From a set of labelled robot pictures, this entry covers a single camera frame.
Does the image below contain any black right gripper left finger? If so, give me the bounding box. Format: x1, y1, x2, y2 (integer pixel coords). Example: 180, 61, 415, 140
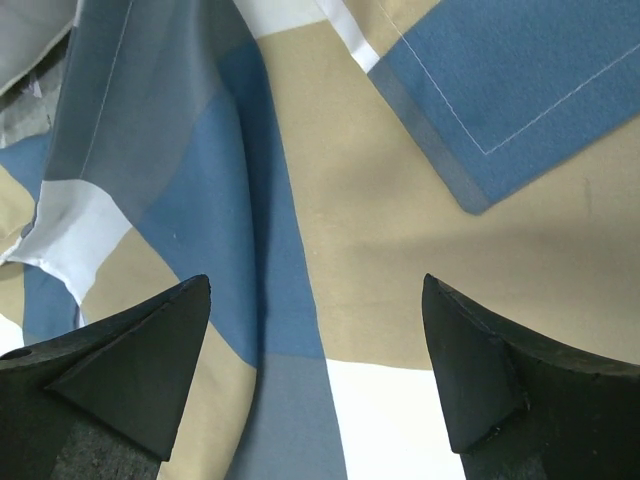
1, 275, 211, 479

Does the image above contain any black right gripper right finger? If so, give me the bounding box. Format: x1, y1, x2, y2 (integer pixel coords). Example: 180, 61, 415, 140
422, 275, 639, 479

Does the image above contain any blue beige white pillowcase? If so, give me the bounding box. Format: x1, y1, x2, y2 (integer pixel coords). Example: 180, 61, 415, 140
1, 1, 639, 479

